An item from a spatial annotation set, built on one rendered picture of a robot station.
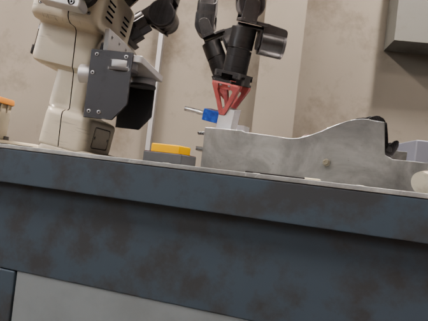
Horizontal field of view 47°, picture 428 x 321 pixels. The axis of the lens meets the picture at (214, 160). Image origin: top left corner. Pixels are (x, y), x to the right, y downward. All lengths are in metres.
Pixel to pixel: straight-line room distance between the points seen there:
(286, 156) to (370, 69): 3.14
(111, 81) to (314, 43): 3.08
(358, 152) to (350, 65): 3.12
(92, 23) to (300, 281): 0.92
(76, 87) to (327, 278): 0.96
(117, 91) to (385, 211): 0.86
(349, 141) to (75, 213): 0.66
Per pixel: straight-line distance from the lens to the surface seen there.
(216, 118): 1.16
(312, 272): 0.44
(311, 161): 1.04
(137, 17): 1.54
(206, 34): 1.49
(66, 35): 1.30
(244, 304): 0.45
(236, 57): 1.14
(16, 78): 4.55
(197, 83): 4.08
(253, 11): 1.14
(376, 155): 1.03
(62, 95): 1.29
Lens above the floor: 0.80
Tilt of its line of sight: 1 degrees up
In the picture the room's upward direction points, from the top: 7 degrees clockwise
